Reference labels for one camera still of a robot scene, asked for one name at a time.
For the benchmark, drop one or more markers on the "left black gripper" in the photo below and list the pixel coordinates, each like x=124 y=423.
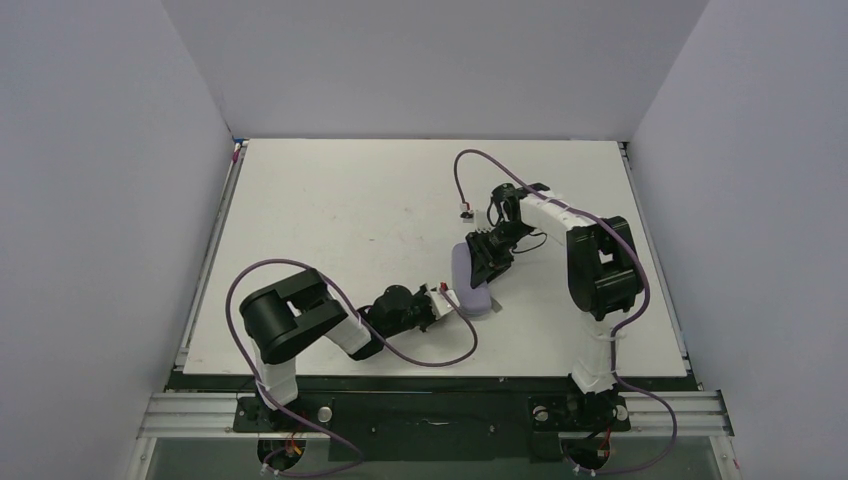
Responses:
x=423 y=312

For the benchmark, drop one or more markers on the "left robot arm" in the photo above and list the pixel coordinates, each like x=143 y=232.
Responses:
x=286 y=317

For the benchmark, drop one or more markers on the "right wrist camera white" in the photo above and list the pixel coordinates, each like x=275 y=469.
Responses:
x=476 y=220

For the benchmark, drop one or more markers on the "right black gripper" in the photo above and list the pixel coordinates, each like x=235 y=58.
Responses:
x=493 y=245

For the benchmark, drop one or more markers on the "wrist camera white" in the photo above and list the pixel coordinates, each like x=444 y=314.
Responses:
x=443 y=301
x=476 y=220

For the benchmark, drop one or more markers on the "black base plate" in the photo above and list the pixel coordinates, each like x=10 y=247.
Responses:
x=348 y=406

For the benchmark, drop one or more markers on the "aluminium frame rail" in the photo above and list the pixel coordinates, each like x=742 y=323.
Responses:
x=216 y=415

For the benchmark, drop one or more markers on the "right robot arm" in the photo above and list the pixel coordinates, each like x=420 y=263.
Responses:
x=602 y=276

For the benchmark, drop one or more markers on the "lavender umbrella case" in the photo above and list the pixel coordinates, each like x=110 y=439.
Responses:
x=473 y=301

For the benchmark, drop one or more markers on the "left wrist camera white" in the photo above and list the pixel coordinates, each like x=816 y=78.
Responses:
x=443 y=301

